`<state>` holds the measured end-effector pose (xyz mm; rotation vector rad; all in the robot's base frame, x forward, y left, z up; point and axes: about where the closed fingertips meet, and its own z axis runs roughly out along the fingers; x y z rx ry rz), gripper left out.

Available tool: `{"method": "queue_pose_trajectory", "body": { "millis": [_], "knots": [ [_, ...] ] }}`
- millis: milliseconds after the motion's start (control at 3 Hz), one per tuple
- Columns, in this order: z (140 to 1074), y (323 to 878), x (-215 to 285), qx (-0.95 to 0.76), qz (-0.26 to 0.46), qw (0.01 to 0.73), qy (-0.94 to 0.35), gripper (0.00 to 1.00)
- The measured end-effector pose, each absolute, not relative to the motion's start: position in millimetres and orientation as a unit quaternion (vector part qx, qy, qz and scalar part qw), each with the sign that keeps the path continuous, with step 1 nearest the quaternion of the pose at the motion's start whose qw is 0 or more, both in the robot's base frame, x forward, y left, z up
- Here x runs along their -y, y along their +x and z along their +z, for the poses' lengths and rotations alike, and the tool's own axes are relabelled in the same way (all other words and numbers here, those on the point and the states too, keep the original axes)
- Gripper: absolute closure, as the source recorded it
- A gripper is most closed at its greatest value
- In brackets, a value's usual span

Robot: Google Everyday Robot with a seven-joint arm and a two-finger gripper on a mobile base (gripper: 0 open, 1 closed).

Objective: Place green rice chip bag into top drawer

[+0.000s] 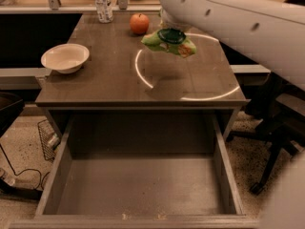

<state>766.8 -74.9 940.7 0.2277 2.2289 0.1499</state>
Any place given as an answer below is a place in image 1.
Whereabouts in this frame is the black office chair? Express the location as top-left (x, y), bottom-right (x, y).
top-left (226, 0), bottom-right (305, 197)

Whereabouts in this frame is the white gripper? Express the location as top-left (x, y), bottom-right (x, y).
top-left (160, 9), bottom-right (191, 32)

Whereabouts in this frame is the clear plastic water bottle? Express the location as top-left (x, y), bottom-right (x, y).
top-left (94, 0), bottom-right (113, 23)

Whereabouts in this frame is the green rice chip bag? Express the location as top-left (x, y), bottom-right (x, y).
top-left (141, 28), bottom-right (196, 58)

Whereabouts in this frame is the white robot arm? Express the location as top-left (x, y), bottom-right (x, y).
top-left (160, 0), bottom-right (305, 229)

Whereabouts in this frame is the black floor cable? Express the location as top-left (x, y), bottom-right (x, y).
top-left (0, 142), bottom-right (51, 192)

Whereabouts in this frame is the open grey top drawer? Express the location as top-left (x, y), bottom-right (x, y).
top-left (10, 113), bottom-right (257, 229)

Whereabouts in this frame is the white paper bowl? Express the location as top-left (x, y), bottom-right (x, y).
top-left (41, 43), bottom-right (90, 74)

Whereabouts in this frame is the black bin at left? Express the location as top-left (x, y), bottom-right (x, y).
top-left (0, 92), bottom-right (25, 137)

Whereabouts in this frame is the black wire mesh basket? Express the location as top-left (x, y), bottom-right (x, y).
top-left (37, 119), bottom-right (60, 162)

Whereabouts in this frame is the red apple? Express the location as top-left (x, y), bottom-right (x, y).
top-left (130, 13), bottom-right (150, 35)

